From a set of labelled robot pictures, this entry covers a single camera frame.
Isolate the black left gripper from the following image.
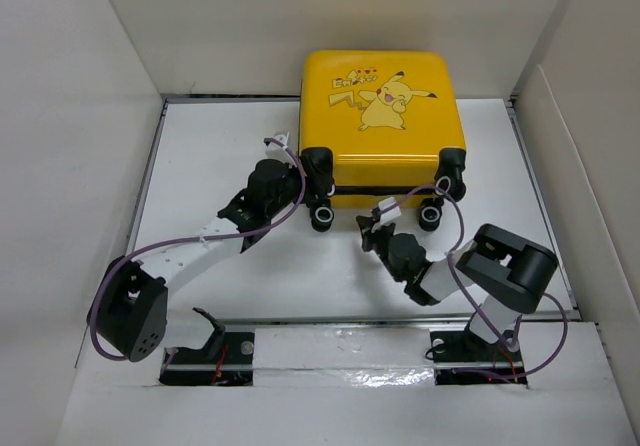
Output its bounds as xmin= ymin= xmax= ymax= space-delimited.
xmin=267 ymin=156 xmax=332 ymax=220

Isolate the yellow hard-shell suitcase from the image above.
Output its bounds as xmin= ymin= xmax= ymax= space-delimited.
xmin=298 ymin=50 xmax=467 ymax=232

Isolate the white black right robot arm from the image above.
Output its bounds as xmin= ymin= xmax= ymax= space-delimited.
xmin=356 ymin=216 xmax=558 ymax=359

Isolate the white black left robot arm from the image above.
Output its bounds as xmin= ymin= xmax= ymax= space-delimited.
xmin=87 ymin=147 xmax=335 ymax=363

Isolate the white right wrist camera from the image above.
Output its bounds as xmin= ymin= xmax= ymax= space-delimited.
xmin=371 ymin=196 xmax=402 ymax=227

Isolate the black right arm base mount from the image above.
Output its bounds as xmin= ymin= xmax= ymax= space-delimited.
xmin=424 ymin=330 xmax=528 ymax=386

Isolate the aluminium mounting rail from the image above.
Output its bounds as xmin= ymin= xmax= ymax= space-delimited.
xmin=164 ymin=317 xmax=581 ymax=373

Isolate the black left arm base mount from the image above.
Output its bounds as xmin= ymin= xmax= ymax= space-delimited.
xmin=159 ymin=307 xmax=255 ymax=387

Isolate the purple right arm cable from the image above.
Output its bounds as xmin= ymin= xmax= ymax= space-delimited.
xmin=379 ymin=183 xmax=568 ymax=382

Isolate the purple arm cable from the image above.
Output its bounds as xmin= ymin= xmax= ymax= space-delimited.
xmin=379 ymin=183 xmax=568 ymax=382
xmin=90 ymin=138 xmax=307 ymax=363

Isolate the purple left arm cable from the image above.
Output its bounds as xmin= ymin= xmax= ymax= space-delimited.
xmin=90 ymin=138 xmax=307 ymax=363

